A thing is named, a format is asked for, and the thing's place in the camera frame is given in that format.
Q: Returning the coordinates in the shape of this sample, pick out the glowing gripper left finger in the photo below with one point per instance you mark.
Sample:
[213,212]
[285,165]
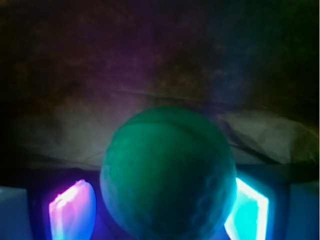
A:
[67,212]

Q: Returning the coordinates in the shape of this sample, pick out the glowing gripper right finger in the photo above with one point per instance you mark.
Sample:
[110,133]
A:
[275,204]

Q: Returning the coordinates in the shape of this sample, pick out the brown paper-lined box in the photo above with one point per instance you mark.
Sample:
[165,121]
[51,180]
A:
[73,71]

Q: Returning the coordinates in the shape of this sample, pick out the green dimpled rubber ball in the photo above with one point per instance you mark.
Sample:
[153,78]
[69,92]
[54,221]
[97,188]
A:
[169,174]

